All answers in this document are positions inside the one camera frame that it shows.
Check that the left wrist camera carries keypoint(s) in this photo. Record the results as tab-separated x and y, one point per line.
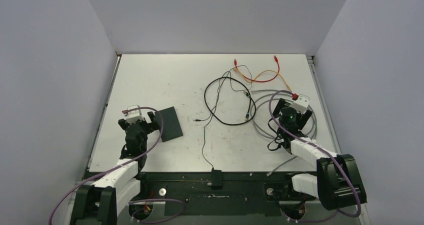
133	114

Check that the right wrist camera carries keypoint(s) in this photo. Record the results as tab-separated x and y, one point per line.
300	103

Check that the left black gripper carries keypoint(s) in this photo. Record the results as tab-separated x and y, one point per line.
150	126

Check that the aluminium front rail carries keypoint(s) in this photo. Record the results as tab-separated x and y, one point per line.
231	190

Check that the black power adapter box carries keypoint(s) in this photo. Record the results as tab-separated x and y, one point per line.
216	179

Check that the aluminium left side rail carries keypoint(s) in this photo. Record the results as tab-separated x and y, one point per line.
103	109

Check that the aluminium right side rail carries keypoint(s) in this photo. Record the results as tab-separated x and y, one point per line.
333	105

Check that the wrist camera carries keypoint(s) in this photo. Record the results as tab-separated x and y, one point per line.
133	114
300	103

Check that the aluminium rail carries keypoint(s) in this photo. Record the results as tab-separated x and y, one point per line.
231	190
103	109
333	105

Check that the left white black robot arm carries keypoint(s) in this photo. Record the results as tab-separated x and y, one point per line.
100	202

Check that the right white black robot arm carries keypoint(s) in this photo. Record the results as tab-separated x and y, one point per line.
337	182

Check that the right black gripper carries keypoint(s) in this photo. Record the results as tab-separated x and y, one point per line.
303	118

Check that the dark grey network switch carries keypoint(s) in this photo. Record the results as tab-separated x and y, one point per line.
172	128

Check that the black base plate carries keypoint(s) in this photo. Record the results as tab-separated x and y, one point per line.
218	206

